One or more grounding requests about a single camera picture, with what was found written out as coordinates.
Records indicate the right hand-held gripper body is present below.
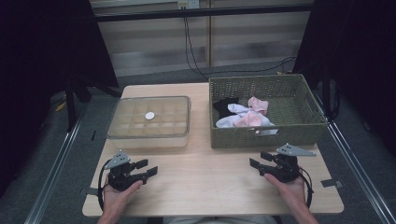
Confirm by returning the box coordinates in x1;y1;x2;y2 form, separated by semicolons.
260;143;317;184

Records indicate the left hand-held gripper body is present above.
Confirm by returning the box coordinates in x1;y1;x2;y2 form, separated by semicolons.
103;149;149;192

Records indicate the cream divided storage box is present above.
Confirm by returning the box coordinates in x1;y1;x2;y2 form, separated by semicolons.
106;95;191;149

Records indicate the pink sock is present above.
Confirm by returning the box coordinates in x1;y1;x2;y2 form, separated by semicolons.
247;96;270;116
233;110;264;128

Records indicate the clear plastic lid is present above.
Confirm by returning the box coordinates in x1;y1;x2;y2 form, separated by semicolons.
106;95;191;140

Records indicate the black sock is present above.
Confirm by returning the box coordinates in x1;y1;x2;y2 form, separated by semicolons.
212;97;240;119

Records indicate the green woven basket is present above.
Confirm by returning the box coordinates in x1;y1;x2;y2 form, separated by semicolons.
208;73;329;149

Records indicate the person's left hand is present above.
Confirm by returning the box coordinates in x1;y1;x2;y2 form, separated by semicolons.
102;179;144;217

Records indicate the person's right hand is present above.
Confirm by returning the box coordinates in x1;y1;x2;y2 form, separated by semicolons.
263;173;307;216

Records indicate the black metal stand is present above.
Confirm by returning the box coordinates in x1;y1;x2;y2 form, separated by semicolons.
64;74;122;132
321;71;340;120

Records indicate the black curtain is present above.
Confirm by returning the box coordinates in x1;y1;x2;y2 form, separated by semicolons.
292;0;396;157
0;0;120;197

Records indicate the black horizontal bar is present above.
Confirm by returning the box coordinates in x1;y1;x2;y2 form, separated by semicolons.
92;3;316;22

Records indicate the right hand-held gripper cable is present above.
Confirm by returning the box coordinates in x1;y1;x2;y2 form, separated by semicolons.
298;167;314;209

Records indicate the metal floor rail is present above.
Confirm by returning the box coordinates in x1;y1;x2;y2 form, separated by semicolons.
312;91;396;224
24;102;92;224

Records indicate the black wall cable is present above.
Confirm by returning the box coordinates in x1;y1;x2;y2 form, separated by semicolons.
183;17;298;81

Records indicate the white wall socket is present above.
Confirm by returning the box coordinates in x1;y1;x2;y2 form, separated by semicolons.
177;0;200;9

